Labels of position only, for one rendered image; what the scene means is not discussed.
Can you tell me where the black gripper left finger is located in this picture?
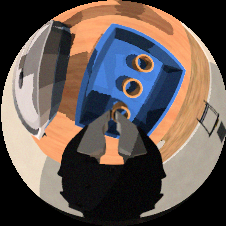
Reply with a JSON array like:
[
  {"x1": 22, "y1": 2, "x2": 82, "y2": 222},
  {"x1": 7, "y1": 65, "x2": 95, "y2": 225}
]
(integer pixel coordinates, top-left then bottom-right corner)
[{"x1": 57, "y1": 110, "x2": 112, "y2": 177}]

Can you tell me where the blue crate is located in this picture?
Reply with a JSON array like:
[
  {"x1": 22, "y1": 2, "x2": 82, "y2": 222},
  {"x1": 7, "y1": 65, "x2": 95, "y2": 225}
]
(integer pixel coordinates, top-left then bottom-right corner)
[{"x1": 75, "y1": 23, "x2": 186, "y2": 136}]

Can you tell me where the bronze bushing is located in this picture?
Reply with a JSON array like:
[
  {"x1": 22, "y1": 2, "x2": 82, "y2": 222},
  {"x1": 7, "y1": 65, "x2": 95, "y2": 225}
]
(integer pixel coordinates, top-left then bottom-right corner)
[
  {"x1": 122, "y1": 78, "x2": 143, "y2": 98},
  {"x1": 111, "y1": 102, "x2": 130, "y2": 123},
  {"x1": 132, "y1": 54, "x2": 154, "y2": 72}
]

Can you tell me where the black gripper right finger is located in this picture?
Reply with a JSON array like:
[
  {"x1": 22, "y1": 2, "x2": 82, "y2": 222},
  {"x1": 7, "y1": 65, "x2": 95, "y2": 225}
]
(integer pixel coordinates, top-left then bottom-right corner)
[{"x1": 114, "y1": 110, "x2": 166, "y2": 179}]

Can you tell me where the round grey turntable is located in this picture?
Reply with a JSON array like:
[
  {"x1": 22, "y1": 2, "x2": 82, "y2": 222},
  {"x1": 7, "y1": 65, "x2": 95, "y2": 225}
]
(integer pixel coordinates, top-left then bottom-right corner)
[{"x1": 12, "y1": 19, "x2": 72, "y2": 140}]

